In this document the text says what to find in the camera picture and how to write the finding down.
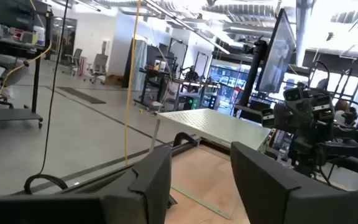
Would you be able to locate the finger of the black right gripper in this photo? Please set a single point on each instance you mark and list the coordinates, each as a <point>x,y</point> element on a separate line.
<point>322,107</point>
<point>268,118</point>

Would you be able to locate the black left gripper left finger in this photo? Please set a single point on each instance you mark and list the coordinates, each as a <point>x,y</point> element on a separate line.
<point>148,193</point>

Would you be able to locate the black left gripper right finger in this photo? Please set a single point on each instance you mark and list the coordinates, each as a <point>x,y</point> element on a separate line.
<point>269,199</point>

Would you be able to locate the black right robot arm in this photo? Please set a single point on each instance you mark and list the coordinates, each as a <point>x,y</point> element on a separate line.
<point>350,149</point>

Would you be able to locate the person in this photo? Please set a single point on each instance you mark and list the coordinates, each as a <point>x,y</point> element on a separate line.
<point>192,74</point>
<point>2,62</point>
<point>341,107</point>

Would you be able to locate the black monitor stand pole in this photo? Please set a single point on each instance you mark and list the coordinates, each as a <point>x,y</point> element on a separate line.
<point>253,74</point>

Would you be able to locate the green-legged table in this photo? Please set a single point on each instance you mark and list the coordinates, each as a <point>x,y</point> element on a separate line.
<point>216,124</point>

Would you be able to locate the black monitor on stand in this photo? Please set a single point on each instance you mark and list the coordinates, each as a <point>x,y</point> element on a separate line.
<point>278,53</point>

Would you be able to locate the brown cardboard box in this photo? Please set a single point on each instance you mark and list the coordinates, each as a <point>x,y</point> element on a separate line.
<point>113,80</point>

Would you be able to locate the black standing desk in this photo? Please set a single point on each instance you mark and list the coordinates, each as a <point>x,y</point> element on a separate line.
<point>154,72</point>

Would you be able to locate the grey office chair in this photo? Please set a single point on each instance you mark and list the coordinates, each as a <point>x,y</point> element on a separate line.
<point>76,57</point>
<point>99,63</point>

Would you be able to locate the black rolling cart desk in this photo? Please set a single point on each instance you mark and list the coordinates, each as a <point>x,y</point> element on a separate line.
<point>8,46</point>

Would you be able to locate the black monitor on cart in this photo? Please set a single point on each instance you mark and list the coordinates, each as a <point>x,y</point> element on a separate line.
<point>11,14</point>

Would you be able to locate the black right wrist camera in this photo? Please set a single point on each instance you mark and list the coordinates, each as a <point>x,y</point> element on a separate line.
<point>293,94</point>

